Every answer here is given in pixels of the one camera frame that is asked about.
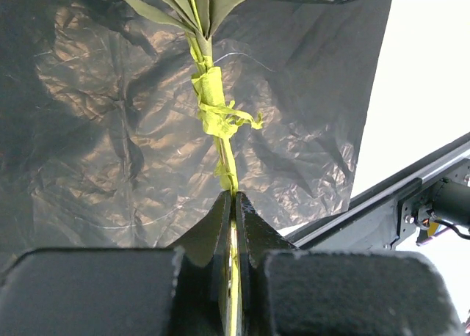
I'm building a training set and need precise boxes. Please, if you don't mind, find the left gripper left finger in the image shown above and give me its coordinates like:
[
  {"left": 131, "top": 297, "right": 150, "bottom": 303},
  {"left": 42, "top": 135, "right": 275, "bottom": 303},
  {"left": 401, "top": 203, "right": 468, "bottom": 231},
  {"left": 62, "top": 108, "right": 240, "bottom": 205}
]
[{"left": 170, "top": 191, "right": 232, "bottom": 335}]

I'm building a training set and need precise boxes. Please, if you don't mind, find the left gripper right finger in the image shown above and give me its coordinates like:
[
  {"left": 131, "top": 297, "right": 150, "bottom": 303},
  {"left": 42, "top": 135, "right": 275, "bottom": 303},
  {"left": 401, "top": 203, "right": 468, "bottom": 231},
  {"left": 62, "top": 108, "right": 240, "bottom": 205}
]
[{"left": 234, "top": 191, "right": 295, "bottom": 335}]

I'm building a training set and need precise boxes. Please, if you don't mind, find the black wrapping paper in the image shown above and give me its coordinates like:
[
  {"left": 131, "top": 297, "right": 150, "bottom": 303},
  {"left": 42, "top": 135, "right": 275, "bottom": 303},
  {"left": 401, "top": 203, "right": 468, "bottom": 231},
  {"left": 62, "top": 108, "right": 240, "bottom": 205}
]
[{"left": 1, "top": 0, "right": 391, "bottom": 266}]

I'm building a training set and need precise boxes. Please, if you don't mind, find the pink white flower bouquet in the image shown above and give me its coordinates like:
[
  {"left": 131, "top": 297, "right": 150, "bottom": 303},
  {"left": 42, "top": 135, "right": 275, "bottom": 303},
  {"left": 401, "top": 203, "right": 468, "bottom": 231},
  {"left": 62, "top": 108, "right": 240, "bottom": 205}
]
[{"left": 124, "top": 0, "right": 263, "bottom": 335}]

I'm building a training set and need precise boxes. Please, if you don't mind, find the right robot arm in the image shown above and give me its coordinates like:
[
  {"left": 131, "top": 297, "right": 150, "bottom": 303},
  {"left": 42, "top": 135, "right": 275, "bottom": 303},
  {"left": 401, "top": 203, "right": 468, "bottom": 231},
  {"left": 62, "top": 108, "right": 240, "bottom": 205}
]
[{"left": 414, "top": 178, "right": 469, "bottom": 246}]

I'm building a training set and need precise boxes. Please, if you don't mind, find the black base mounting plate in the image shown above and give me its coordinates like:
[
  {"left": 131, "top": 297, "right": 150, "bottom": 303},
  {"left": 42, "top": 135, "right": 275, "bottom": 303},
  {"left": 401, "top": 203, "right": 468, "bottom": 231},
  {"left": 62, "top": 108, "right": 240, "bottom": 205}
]
[{"left": 286, "top": 134, "right": 469, "bottom": 250}]

